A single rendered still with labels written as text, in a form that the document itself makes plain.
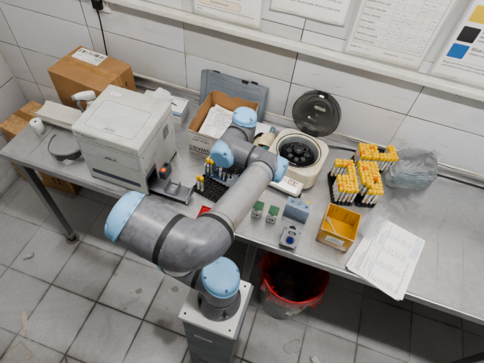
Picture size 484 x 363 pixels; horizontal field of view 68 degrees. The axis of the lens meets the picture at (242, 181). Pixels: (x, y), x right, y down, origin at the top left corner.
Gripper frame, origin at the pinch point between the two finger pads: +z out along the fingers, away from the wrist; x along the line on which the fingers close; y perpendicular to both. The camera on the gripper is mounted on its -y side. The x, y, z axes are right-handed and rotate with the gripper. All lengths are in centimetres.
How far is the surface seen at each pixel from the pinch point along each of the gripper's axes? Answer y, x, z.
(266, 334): -30, 20, 107
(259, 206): -7.9, -0.9, 12.4
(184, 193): 23.6, 2.9, 15.1
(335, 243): -40.6, 2.7, 15.6
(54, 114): 99, -16, 16
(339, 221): -41.1, -9.9, 18.3
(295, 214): -22.6, -3.4, 13.6
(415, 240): -72, -12, 18
